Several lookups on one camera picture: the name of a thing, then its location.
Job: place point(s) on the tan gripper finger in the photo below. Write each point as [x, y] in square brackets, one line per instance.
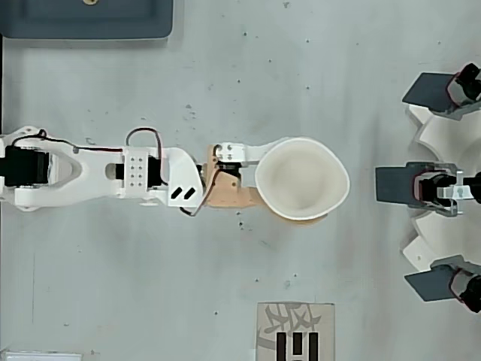
[297, 222]

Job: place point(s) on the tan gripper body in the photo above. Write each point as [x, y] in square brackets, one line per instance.
[225, 188]

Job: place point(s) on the white round machine stand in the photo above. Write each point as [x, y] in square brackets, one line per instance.
[443, 135]

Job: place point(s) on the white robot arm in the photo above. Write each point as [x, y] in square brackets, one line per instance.
[94, 176]

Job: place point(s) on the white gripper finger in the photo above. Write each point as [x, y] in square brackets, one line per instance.
[251, 154]

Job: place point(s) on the black paper cup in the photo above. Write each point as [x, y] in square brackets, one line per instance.
[300, 176]

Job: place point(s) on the printed cardboard card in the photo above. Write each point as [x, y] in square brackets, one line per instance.
[327, 338]

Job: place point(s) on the grey plastic tray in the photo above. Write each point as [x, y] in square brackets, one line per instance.
[112, 22]

